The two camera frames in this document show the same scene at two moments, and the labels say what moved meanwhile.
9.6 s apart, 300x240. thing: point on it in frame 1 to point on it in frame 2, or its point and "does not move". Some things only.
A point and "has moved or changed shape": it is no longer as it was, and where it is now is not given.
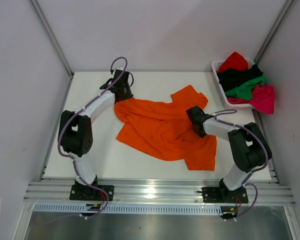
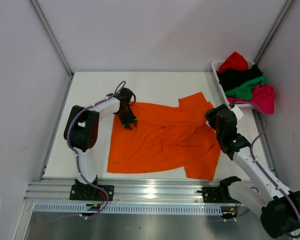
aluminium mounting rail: (150, 193) does not move
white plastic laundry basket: (216, 64) does not move
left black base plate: (85, 192) does not move
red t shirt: (234, 60) does not move
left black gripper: (129, 95) to (132, 119)
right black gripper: (198, 128) to (212, 115)
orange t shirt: (166, 130) has moved or changed shape
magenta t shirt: (262, 98) does not move
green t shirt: (244, 91) does not move
